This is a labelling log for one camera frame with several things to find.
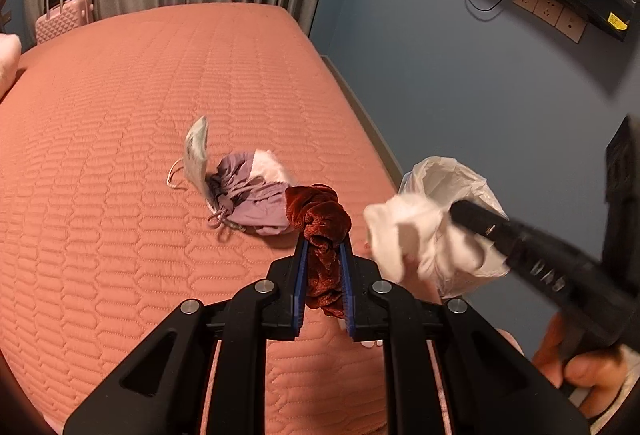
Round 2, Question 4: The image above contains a pink quilted bed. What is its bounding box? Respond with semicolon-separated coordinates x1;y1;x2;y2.
0;2;406;435

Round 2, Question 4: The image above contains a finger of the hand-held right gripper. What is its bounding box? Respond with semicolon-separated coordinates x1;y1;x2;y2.
450;200;510;251

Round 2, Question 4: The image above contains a beige wall outlet panel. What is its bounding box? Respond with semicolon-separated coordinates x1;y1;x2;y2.
512;0;587;44

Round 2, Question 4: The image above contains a white plush pillow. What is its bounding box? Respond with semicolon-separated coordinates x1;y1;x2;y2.
0;34;22;98

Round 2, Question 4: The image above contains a pink suitcase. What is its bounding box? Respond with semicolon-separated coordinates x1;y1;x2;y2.
35;0;96;45

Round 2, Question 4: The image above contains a person's right hand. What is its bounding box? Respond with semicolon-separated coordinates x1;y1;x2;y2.
532;315;628;393

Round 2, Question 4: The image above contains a person's right forearm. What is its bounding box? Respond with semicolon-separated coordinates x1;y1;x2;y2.
590;355;638;435

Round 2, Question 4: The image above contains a red-brown velvet scrunchie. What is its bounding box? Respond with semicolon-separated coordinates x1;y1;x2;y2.
284;184;352;318

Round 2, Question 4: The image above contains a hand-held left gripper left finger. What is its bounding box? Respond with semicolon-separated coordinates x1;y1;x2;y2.
62;240;308;435

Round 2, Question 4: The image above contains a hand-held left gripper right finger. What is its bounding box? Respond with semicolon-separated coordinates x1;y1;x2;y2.
340;242;591;435

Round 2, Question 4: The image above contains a purple cloth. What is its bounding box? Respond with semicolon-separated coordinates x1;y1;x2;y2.
206;152;292;237

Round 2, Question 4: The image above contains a pale green face mask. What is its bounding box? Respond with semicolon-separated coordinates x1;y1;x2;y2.
167;115;213;211

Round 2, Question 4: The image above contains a pink white cloth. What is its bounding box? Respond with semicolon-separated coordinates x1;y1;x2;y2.
252;148;293;186

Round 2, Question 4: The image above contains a white trash bag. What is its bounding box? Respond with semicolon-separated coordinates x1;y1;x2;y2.
397;156;511;303

